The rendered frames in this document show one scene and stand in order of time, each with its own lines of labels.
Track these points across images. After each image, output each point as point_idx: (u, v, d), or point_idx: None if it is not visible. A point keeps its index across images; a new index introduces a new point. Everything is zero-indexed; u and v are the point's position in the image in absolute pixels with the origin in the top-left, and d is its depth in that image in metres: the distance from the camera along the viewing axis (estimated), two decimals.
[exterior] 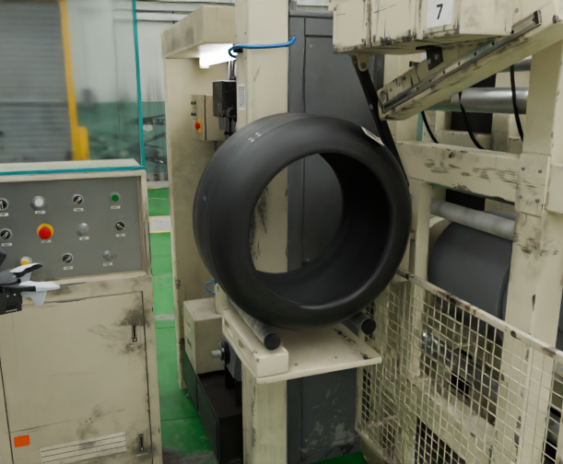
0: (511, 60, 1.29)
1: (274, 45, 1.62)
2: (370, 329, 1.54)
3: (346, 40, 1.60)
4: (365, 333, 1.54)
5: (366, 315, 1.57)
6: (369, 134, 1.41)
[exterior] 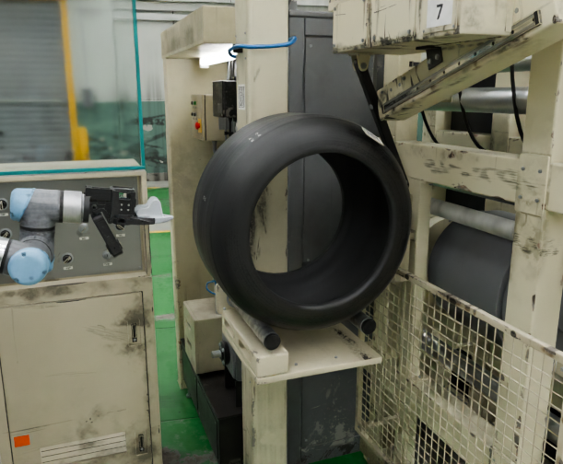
0: (511, 60, 1.29)
1: (274, 45, 1.62)
2: (370, 329, 1.54)
3: (346, 40, 1.60)
4: (365, 333, 1.54)
5: (366, 315, 1.57)
6: (369, 135, 1.41)
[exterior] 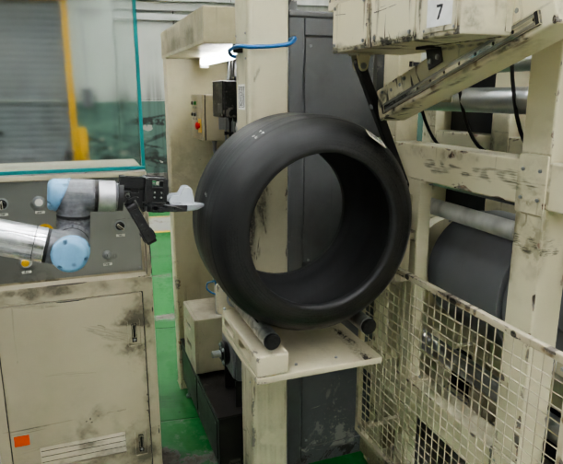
0: (511, 60, 1.29)
1: (274, 45, 1.62)
2: (370, 328, 1.54)
3: (346, 40, 1.60)
4: (369, 333, 1.55)
5: (362, 315, 1.56)
6: (372, 136, 1.41)
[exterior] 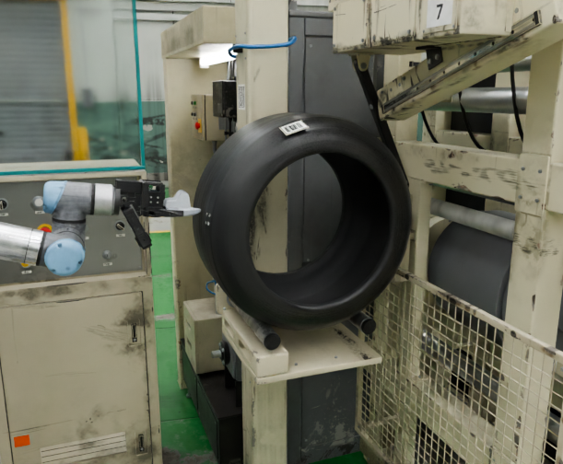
0: (511, 60, 1.29)
1: (274, 45, 1.62)
2: (370, 325, 1.54)
3: (346, 40, 1.60)
4: (376, 326, 1.55)
5: (357, 324, 1.56)
6: (289, 133, 1.34)
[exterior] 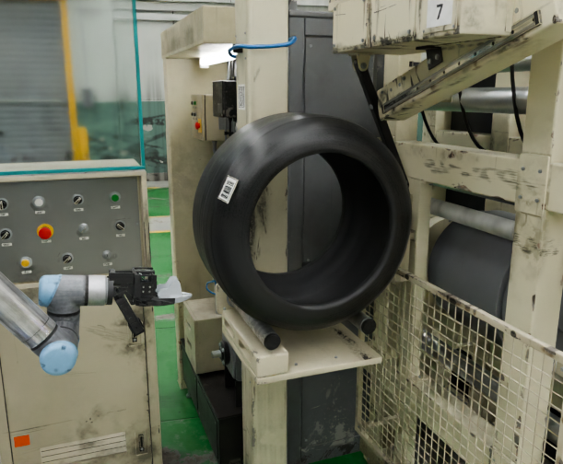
0: (511, 60, 1.29)
1: (274, 45, 1.62)
2: (368, 327, 1.54)
3: (346, 40, 1.60)
4: (368, 319, 1.54)
5: None
6: (228, 199, 1.32)
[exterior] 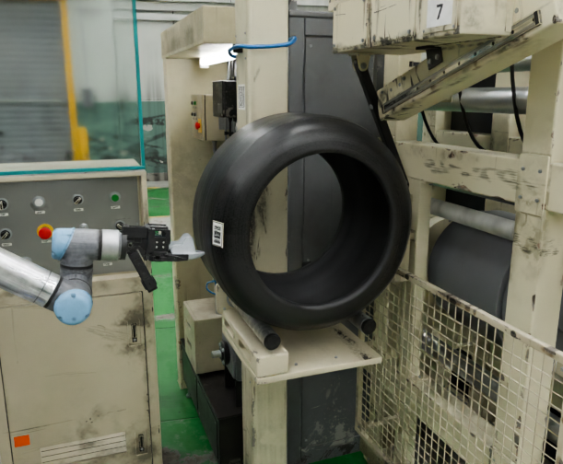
0: (511, 60, 1.29)
1: (274, 45, 1.62)
2: (368, 329, 1.54)
3: (346, 40, 1.60)
4: (362, 325, 1.53)
5: None
6: (222, 243, 1.34)
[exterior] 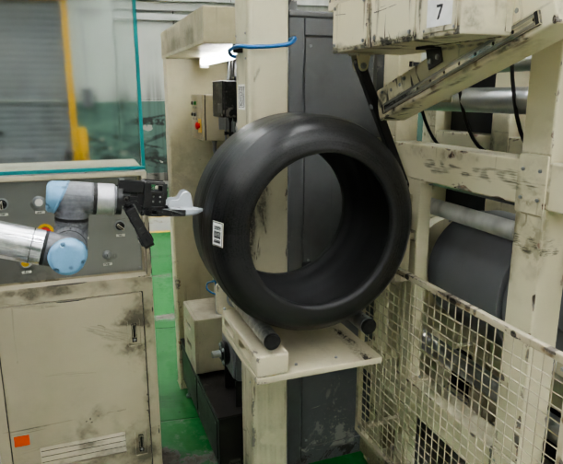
0: (511, 60, 1.29)
1: (274, 45, 1.62)
2: (368, 329, 1.54)
3: (346, 40, 1.60)
4: (362, 325, 1.53)
5: None
6: (222, 243, 1.34)
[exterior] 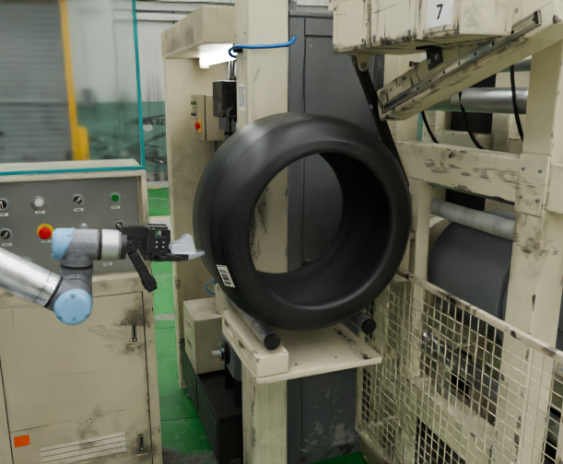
0: (511, 60, 1.29)
1: (274, 45, 1.62)
2: (369, 329, 1.54)
3: (346, 40, 1.60)
4: (363, 332, 1.54)
5: (368, 316, 1.57)
6: (232, 284, 1.37)
